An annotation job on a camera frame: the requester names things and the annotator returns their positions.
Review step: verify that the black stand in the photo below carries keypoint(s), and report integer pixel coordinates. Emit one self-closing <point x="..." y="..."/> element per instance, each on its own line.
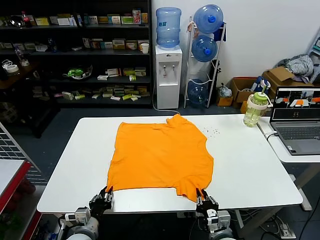
<point x="219" y="68"/>

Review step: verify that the small yellow cardboard box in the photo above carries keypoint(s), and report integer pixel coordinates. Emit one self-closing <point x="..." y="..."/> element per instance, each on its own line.
<point x="224" y="101"/>

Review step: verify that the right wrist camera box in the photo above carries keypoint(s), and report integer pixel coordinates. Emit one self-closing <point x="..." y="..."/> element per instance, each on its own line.
<point x="221" y="220"/>

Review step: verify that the yellow white medicine box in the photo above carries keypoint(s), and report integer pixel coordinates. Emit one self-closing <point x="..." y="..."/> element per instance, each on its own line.
<point x="118" y="44"/>

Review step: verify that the grey laptop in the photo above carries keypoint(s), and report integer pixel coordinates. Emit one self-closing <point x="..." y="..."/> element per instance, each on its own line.
<point x="297" y="132"/>

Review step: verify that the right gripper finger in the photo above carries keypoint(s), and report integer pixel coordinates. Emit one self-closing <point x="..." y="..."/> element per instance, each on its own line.
<point x="198" y="198"/>
<point x="204" y="196"/>

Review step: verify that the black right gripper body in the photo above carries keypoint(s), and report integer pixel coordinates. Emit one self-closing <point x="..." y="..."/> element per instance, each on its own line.
<point x="203" y="208"/>

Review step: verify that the green drink bottle with straw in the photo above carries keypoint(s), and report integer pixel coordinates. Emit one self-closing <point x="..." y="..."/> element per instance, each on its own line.
<point x="252" y="115"/>

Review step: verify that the white red medicine box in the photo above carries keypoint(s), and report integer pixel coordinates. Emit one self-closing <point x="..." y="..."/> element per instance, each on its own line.
<point x="114" y="72"/>

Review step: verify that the orange white medicine box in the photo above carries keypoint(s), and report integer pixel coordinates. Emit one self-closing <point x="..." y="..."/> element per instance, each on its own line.
<point x="131" y="45"/>

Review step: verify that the small green medicine box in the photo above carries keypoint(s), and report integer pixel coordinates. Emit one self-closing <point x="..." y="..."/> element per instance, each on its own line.
<point x="133" y="78"/>

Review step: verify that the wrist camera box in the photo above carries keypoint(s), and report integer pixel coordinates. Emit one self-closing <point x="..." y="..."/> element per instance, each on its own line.
<point x="80" y="214"/>
<point x="221" y="220"/>

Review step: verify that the white metal jug rack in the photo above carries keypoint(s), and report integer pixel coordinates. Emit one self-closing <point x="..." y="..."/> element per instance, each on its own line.
<point x="214" y="75"/>

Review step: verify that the dark brown table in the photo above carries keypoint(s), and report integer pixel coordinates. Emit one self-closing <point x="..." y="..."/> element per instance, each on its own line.
<point x="25" y="75"/>

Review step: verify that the white round device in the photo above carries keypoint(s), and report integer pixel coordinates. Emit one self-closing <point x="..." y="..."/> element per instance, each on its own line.
<point x="11" y="68"/>

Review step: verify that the orange t-shirt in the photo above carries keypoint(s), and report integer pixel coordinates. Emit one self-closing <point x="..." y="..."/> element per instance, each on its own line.
<point x="160" y="155"/>

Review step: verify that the white side table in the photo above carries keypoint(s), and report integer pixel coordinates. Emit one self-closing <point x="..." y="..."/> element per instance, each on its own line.
<point x="300" y="158"/>

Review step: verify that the white water dispenser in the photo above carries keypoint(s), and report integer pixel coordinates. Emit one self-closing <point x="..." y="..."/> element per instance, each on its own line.
<point x="168" y="82"/>

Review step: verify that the clear plastic bottle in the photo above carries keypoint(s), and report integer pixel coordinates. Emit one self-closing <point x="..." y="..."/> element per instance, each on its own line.
<point x="21" y="57"/>

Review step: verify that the black shelf unit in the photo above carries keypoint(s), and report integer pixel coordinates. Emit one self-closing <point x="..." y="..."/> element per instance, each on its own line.
<point x="62" y="53"/>

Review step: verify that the white paper cup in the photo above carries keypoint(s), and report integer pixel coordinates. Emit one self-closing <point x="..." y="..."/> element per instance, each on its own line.
<point x="145" y="48"/>

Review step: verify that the blue water jug with label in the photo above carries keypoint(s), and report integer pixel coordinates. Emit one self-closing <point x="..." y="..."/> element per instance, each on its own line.
<point x="168" y="27"/>

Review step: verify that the open cardboard box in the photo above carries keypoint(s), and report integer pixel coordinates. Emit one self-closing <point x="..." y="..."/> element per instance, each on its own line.
<point x="237" y="95"/>

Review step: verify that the blue white bag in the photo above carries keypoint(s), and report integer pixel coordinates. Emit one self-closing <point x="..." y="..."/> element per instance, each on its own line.
<point x="260" y="85"/>

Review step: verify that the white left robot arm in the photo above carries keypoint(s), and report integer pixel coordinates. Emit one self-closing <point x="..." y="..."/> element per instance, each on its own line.
<point x="85" y="228"/>

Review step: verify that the clear glass dome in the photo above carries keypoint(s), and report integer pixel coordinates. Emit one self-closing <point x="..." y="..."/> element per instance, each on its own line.
<point x="16" y="21"/>

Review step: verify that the large cardboard box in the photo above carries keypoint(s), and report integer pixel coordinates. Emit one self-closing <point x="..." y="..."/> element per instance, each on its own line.
<point x="277" y="75"/>

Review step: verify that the cola bottle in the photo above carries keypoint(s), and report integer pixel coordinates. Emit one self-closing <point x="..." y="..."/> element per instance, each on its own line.
<point x="26" y="21"/>

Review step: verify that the light grey plastic stand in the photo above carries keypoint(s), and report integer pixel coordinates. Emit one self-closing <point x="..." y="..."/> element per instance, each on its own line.
<point x="315" y="47"/>

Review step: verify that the grey pile of clothes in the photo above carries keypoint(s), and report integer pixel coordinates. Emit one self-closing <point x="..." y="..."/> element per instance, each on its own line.
<point x="300" y="65"/>

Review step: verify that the flat white medicine box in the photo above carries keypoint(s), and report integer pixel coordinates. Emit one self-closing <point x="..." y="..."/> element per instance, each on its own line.
<point x="103" y="77"/>

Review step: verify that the blue plastic bottle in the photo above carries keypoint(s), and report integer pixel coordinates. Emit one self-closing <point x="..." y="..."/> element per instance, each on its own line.
<point x="52" y="46"/>

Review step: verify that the pink red medicine box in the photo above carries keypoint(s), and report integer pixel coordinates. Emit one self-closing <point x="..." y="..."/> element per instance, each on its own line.
<point x="136" y="16"/>

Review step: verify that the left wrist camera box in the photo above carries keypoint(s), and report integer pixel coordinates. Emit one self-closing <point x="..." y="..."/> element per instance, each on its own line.
<point x="80" y="214"/>

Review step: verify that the bowl of green fruit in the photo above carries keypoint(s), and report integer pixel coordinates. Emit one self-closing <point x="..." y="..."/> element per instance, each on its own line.
<point x="75" y="73"/>

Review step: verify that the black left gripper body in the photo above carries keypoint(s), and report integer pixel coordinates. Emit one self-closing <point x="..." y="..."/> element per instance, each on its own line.
<point x="100" y="206"/>

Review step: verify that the knotted plastic bag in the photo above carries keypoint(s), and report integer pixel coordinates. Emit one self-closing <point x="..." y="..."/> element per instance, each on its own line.
<point x="224" y="91"/>

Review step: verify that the green white medicine box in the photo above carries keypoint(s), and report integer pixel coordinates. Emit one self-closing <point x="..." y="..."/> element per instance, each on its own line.
<point x="127" y="20"/>

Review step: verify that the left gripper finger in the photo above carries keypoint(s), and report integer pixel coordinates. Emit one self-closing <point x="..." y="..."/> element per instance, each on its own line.
<point x="103" y="193"/>
<point x="110" y="195"/>

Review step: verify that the grey floor power strip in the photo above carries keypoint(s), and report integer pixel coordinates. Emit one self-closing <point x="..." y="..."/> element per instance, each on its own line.
<point x="285" y="230"/>

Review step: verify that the red white cabinet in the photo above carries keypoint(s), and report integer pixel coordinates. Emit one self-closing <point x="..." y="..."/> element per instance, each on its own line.
<point x="10" y="172"/>

